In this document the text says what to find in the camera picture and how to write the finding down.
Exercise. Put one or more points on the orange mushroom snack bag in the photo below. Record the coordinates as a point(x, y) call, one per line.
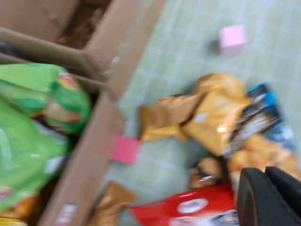
point(14, 212)

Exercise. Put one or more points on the green checked tablecloth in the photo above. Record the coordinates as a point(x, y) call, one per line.
point(188, 58)

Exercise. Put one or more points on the left cardboard box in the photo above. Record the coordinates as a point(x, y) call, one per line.
point(94, 164)

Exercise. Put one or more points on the yellow cracker packet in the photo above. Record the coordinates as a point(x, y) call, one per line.
point(211, 127)
point(221, 84)

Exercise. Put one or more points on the light pink cube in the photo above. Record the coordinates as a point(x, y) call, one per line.
point(232, 40)

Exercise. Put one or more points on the red shrimp stick bag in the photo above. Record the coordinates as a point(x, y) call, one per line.
point(183, 207)

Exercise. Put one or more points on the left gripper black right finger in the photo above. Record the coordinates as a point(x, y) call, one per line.
point(287, 186)

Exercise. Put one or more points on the hot pink cube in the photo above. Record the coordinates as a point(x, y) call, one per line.
point(124, 150)

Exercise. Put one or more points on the blue black shrimp chips bag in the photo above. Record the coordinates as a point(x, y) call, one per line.
point(258, 122)

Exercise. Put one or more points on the brown gold snack packet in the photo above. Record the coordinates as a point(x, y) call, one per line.
point(113, 202)

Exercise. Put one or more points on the golden brown snack packet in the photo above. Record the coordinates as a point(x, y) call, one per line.
point(162, 122)

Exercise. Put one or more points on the small green chips bag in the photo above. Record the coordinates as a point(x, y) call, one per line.
point(23, 153)

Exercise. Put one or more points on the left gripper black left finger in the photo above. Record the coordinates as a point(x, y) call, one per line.
point(254, 200)

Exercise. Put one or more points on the large green chips bag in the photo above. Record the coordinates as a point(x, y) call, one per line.
point(28, 80)

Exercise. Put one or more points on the tan chocolate biscuit packet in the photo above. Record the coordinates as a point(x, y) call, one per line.
point(207, 167)

